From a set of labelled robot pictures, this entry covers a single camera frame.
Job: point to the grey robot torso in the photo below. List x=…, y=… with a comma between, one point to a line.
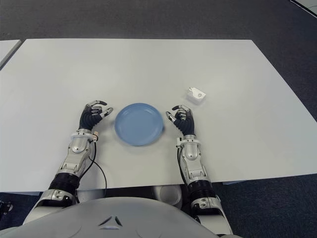
x=111, y=220

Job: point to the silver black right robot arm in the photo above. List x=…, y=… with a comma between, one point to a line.
x=195, y=163

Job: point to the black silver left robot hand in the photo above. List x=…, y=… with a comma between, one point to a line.
x=88, y=119

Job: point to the white adjacent table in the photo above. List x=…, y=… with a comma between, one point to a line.
x=7, y=50

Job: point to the white charger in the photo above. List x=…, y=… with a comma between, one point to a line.
x=196, y=95

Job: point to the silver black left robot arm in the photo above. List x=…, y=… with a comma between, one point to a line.
x=74, y=153

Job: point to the black stand on floor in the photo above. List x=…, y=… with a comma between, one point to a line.
x=5, y=207

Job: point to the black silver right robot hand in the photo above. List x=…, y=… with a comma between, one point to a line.
x=186, y=121

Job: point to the blue round plate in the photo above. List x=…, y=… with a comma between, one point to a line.
x=139, y=124

